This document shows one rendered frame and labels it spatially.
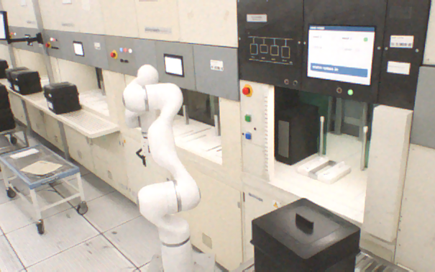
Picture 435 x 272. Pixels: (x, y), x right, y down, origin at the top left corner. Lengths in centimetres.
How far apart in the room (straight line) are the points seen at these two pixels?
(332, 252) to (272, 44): 94
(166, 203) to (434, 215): 97
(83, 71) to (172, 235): 337
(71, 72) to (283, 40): 317
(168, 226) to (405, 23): 109
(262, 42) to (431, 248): 111
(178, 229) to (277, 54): 89
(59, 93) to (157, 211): 270
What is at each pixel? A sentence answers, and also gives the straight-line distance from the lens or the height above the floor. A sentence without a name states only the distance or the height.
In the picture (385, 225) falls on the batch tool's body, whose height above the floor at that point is 94.
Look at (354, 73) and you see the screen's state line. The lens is 157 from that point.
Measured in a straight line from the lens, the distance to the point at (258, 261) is 155.
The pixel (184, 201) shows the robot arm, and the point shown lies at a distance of 138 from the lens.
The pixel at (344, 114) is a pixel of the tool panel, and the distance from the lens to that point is 272.
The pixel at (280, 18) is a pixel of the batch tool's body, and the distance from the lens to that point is 175.
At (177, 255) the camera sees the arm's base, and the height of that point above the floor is 91.
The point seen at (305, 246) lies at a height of 101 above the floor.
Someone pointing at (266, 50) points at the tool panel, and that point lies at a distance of 182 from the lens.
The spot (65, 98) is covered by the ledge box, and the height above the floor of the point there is 95.
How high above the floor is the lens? 182
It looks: 21 degrees down
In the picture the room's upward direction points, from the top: 3 degrees counter-clockwise
